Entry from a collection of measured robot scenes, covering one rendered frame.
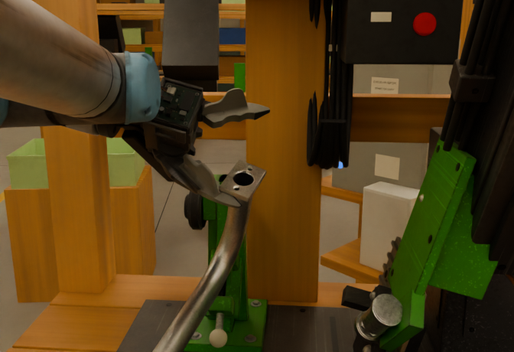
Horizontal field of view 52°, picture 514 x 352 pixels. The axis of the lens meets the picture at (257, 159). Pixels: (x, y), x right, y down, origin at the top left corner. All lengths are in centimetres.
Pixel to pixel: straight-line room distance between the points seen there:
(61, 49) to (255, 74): 57
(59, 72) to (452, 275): 48
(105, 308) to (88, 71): 70
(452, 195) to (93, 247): 72
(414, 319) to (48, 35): 47
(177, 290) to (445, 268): 63
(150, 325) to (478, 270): 57
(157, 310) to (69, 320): 16
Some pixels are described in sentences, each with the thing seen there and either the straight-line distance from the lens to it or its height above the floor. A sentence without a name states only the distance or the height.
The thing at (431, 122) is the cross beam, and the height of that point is 123.
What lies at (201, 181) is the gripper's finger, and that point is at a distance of 65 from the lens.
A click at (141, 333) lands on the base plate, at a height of 90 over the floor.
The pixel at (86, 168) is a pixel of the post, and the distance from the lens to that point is 105.
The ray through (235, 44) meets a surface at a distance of 746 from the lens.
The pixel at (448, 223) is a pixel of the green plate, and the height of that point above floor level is 120.
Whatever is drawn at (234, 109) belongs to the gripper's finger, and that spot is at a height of 130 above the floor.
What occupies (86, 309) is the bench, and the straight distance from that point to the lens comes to 110.
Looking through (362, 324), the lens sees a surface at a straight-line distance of 70.
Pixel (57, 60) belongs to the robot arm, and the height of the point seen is 138.
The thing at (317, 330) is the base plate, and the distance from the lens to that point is 96.
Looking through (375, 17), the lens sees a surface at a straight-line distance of 84.
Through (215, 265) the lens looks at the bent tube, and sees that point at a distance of 72.
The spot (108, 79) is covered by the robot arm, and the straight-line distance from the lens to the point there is 51.
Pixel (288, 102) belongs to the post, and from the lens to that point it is 95.
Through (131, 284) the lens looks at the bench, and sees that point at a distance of 117.
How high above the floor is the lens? 141
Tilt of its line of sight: 14 degrees down
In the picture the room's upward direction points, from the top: straight up
